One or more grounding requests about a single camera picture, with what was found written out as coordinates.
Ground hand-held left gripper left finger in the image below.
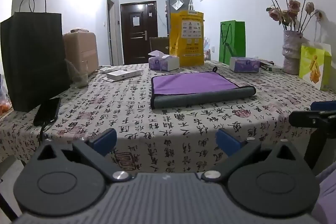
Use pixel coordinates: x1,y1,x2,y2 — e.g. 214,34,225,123
34,128,132,182

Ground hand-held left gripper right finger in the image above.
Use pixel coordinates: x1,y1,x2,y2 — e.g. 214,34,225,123
202,128,308,182

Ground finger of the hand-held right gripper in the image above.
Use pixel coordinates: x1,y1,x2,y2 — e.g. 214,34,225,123
289,101,336,170

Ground purple and grey towel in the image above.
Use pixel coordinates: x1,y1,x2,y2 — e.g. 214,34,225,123
150,67,257,110

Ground light green gift bag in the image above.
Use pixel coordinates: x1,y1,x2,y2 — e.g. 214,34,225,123
299,42,332,90

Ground calligraphy printed tablecloth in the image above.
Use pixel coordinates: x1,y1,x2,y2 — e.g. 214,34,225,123
0,60,336,180

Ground black smartphone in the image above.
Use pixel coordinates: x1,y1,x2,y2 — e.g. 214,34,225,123
33,97,62,126

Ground small green white box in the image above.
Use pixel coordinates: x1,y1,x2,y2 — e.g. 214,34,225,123
259,61,284,72

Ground flat white box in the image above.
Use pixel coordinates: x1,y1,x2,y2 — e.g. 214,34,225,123
106,69,142,81

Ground wrapped flower vase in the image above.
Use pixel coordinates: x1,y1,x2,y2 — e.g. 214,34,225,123
282,30,304,75

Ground clear glass cup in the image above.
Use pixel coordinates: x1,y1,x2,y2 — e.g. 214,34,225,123
66,59,89,88

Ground person's purple clothing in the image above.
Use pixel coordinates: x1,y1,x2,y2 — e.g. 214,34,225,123
312,158,336,224

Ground closed purple tissue box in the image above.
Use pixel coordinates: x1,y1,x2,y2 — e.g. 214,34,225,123
230,56,260,73

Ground brown cardboard box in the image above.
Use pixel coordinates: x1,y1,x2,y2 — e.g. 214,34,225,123
62,28,99,73

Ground open purple tissue box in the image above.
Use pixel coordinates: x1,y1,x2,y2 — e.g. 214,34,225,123
148,50,180,72

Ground green paper bag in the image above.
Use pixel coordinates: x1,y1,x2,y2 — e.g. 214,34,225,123
219,20,246,65

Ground black paper bag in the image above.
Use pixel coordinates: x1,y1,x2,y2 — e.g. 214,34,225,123
0,0,71,112

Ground bag of orange fruit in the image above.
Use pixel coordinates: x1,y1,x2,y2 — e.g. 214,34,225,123
0,74,13,115

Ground yellow printed bag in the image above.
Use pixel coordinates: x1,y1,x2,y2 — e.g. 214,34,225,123
169,10,205,66

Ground dark brown door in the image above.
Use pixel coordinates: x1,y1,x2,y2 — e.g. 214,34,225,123
120,1,158,65

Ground dried pink flowers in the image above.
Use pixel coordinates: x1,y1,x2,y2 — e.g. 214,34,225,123
259,0,324,32

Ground grey refrigerator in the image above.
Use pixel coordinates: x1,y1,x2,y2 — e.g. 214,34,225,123
165,0,195,37

